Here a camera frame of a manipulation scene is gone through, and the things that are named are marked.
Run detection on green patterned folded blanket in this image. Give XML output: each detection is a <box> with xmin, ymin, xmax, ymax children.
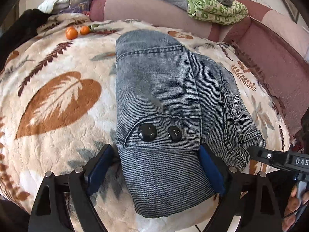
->
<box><xmin>187</xmin><ymin>0</ymin><xmax>248</xmax><ymax>25</ymax></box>

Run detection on white crumpled cloth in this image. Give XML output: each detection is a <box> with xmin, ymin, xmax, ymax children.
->
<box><xmin>38</xmin><ymin>0</ymin><xmax>92</xmax><ymax>14</ymax></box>

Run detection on cream leaf-pattern blanket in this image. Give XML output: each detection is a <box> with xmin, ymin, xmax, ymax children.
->
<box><xmin>1</xmin><ymin>13</ymin><xmax>291</xmax><ymax>231</ymax></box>

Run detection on person right hand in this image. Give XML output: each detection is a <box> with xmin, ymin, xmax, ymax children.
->
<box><xmin>282</xmin><ymin>185</ymin><xmax>301</xmax><ymax>231</ymax></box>

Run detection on grey denim pants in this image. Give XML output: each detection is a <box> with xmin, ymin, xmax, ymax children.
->
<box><xmin>116</xmin><ymin>30</ymin><xmax>266</xmax><ymax>218</ymax></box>

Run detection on orange tangerine front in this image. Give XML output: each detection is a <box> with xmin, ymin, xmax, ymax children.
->
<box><xmin>65</xmin><ymin>27</ymin><xmax>78</xmax><ymax>40</ymax></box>

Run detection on black garment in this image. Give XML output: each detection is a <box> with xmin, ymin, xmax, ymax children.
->
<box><xmin>0</xmin><ymin>9</ymin><xmax>52</xmax><ymax>70</ymax></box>

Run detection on orange tangerine with leaf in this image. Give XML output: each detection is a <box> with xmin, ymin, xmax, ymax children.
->
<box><xmin>80</xmin><ymin>24</ymin><xmax>99</xmax><ymax>35</ymax></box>

